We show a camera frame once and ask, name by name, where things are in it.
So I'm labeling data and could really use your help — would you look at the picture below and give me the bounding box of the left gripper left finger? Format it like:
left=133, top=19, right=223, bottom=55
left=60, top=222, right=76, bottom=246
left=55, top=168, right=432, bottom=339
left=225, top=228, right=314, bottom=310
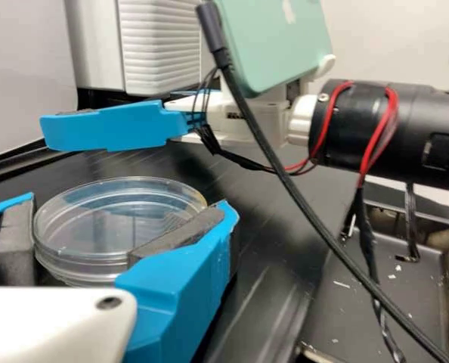
left=0, top=191, right=36, bottom=287

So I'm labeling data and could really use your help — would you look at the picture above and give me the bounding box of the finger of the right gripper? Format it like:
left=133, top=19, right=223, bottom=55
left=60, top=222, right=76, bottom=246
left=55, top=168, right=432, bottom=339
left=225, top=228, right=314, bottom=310
left=39, top=98, right=191, bottom=153

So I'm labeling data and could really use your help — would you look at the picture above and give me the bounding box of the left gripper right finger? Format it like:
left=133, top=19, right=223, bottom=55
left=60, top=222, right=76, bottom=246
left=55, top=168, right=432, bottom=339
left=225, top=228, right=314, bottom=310
left=114, top=200, right=241, bottom=362

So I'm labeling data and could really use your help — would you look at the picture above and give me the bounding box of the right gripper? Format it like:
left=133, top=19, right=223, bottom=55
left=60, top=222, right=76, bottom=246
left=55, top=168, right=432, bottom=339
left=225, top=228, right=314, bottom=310
left=163, top=90, right=294, bottom=147

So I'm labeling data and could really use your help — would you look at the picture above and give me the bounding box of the petri dish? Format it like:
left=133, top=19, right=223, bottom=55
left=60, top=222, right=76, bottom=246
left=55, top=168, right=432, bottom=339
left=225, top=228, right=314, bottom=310
left=33, top=175, right=210, bottom=288

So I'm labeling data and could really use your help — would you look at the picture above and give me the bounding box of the black platform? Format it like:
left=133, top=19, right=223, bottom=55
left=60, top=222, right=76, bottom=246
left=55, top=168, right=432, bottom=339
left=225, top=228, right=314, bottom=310
left=75, top=87, right=180, bottom=111
left=0, top=138, right=367, bottom=363

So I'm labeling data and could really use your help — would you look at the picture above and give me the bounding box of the white incubator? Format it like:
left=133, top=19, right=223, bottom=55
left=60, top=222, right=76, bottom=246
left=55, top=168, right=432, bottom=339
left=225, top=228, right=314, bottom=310
left=63, top=0, right=127, bottom=92

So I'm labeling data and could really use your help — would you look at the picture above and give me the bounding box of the incubator door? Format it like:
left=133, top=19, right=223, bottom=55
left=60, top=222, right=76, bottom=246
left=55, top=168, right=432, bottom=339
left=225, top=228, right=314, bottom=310
left=117, top=0, right=203, bottom=95

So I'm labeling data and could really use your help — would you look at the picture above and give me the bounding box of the white box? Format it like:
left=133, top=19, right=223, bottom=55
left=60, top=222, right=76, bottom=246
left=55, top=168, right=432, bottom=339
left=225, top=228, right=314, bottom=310
left=0, top=0, right=78, bottom=162

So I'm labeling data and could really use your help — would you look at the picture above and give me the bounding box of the black tray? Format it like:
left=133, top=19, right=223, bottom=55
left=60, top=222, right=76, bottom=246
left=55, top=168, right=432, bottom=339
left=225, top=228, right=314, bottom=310
left=299, top=181, right=449, bottom=363

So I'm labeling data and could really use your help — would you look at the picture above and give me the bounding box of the right wrist camera phone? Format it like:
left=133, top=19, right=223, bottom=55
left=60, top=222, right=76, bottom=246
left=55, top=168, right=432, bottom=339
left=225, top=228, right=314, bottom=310
left=209, top=0, right=337, bottom=103

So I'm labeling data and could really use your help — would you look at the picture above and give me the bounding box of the black braided cable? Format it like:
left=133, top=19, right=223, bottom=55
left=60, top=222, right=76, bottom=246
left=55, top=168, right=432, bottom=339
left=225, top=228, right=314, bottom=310
left=355, top=183, right=424, bottom=363

